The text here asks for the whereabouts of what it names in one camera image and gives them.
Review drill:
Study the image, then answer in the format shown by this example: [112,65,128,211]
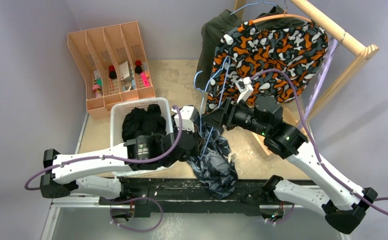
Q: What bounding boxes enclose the olive green shorts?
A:
[195,9,304,89]

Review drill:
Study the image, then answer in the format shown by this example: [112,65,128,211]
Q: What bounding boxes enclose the orange camouflage shorts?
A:
[205,20,329,113]

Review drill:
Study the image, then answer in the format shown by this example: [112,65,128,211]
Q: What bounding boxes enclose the pink highlighter marker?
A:
[139,71,150,87]

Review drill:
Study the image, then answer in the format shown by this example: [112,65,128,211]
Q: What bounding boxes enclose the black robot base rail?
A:
[53,176,324,220]

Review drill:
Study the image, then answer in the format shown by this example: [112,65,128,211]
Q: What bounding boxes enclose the black shorts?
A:
[121,104,167,142]

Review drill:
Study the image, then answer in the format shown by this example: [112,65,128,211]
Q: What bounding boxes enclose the peach plastic desk organizer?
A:
[67,21,156,120]

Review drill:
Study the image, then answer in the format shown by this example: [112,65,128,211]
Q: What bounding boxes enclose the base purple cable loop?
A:
[109,197,164,233]

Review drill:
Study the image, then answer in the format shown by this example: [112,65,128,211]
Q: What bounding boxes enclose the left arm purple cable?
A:
[24,105,184,192]

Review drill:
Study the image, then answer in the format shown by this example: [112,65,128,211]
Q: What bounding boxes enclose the dark leaf print shorts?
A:
[184,108,238,200]

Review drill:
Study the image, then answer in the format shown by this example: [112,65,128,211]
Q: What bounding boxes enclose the white plastic basket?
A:
[109,97,173,147]

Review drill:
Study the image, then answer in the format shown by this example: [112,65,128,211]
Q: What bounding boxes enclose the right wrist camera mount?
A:
[235,77,254,103]

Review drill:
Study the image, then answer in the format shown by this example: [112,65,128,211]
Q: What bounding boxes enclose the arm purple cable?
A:
[250,68,388,222]
[24,105,184,192]

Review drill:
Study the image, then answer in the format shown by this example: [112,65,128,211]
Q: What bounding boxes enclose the white medicine box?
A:
[119,61,133,82]

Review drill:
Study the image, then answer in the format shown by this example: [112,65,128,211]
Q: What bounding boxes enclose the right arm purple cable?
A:
[250,68,388,222]

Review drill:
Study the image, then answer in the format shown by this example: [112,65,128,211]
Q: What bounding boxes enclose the wooden clothes rack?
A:
[233,0,380,157]

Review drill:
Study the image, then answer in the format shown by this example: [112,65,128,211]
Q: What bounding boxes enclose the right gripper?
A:
[202,97,270,137]

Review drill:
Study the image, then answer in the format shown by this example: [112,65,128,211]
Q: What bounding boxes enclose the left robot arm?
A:
[39,130,203,205]

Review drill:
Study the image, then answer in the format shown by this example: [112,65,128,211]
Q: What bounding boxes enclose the pink small bottle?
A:
[92,83,103,98]

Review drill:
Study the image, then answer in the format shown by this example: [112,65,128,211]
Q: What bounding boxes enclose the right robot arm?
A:
[202,96,378,235]

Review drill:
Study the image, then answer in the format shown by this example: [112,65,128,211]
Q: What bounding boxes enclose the red black marker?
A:
[134,60,143,75]

